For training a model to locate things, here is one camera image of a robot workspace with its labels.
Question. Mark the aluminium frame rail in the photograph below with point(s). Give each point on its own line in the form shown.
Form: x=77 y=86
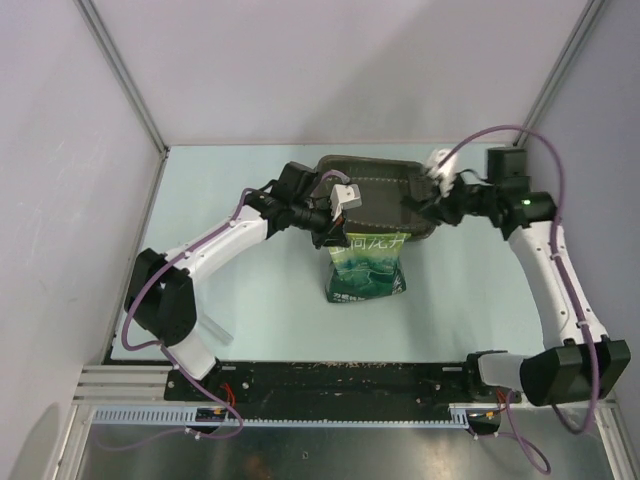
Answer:
x=121 y=384

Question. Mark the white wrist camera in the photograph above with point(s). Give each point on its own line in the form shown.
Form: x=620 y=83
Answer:
x=344 y=197
x=441 y=170

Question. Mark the white slotted cable duct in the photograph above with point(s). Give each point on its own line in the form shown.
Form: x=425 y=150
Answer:
x=451 y=416

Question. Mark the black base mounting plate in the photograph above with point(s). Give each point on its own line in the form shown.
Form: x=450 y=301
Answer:
x=244 y=382

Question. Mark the green litter bag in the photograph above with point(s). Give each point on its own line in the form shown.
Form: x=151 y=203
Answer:
x=369 y=268

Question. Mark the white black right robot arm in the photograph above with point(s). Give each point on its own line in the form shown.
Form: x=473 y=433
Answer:
x=579 y=362

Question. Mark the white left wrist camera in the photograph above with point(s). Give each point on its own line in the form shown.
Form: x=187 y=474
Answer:
x=344 y=197

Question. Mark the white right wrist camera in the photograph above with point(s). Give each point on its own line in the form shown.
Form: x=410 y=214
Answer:
x=441 y=170

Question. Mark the dark grey litter box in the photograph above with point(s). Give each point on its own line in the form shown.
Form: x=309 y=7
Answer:
x=383 y=184

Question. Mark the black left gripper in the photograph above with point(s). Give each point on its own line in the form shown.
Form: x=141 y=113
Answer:
x=331 y=233

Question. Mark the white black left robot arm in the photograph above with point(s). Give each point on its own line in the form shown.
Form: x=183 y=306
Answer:
x=161 y=295

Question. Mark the clear plastic scoop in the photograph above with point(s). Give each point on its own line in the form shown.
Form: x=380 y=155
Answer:
x=217 y=331

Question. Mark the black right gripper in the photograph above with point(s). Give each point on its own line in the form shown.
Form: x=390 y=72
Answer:
x=444 y=209

